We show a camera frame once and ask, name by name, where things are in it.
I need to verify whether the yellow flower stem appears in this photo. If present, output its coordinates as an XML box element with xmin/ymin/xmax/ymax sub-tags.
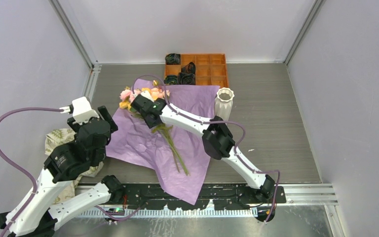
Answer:
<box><xmin>118</xmin><ymin>87</ymin><xmax>184</xmax><ymax>174</ymax></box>

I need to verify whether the large pink rose stem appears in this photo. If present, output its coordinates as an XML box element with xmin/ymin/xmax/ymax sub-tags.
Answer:
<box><xmin>119</xmin><ymin>87</ymin><xmax>190</xmax><ymax>177</ymax></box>

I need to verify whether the purple wrapping paper sheet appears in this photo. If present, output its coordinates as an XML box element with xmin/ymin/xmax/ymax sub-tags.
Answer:
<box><xmin>106</xmin><ymin>85</ymin><xmax>220</xmax><ymax>205</ymax></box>

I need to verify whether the white ribbed ceramic vase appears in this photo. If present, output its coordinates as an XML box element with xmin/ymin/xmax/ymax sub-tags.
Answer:
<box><xmin>214</xmin><ymin>87</ymin><xmax>234</xmax><ymax>120</ymax></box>

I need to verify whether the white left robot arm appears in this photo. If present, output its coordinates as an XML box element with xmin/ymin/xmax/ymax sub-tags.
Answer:
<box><xmin>0</xmin><ymin>105</ymin><xmax>124</xmax><ymax>237</ymax></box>

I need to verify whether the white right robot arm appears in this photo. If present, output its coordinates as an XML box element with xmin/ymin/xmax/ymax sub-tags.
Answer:
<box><xmin>131</xmin><ymin>94</ymin><xmax>277</xmax><ymax>203</ymax></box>

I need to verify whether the small pale pink rose stem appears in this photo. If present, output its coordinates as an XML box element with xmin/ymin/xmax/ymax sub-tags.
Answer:
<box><xmin>151</xmin><ymin>80</ymin><xmax>177</xmax><ymax>156</ymax></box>

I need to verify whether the patterned cream cloth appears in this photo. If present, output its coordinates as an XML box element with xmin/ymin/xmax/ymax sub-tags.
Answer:
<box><xmin>44</xmin><ymin>128</ymin><xmax>104</xmax><ymax>204</ymax></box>

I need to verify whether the orange compartment tray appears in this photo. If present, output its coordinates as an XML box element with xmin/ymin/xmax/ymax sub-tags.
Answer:
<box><xmin>164</xmin><ymin>53</ymin><xmax>229</xmax><ymax>88</ymax></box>

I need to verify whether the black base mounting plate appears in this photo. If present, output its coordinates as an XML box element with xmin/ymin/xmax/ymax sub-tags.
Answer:
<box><xmin>106</xmin><ymin>184</ymin><xmax>272</xmax><ymax>211</ymax></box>

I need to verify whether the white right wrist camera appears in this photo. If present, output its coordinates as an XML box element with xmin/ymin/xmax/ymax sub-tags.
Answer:
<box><xmin>139</xmin><ymin>90</ymin><xmax>154</xmax><ymax>102</ymax></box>

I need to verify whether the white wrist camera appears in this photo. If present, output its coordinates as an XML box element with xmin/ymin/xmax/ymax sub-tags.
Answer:
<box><xmin>59</xmin><ymin>96</ymin><xmax>100</xmax><ymax>125</ymax></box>
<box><xmin>139</xmin><ymin>90</ymin><xmax>154</xmax><ymax>102</ymax></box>

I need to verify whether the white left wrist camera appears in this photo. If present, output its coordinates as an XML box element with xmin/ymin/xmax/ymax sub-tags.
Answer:
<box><xmin>59</xmin><ymin>96</ymin><xmax>100</xmax><ymax>125</ymax></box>

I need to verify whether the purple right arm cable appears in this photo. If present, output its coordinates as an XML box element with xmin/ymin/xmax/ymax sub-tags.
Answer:
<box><xmin>131</xmin><ymin>74</ymin><xmax>281</xmax><ymax>224</ymax></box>

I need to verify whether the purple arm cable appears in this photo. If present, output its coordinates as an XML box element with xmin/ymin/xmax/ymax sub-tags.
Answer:
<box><xmin>0</xmin><ymin>107</ymin><xmax>145</xmax><ymax>237</ymax></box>
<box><xmin>131</xmin><ymin>74</ymin><xmax>281</xmax><ymax>224</ymax></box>

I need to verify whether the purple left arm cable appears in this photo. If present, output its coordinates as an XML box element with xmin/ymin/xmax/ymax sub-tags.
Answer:
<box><xmin>0</xmin><ymin>107</ymin><xmax>145</xmax><ymax>237</ymax></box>

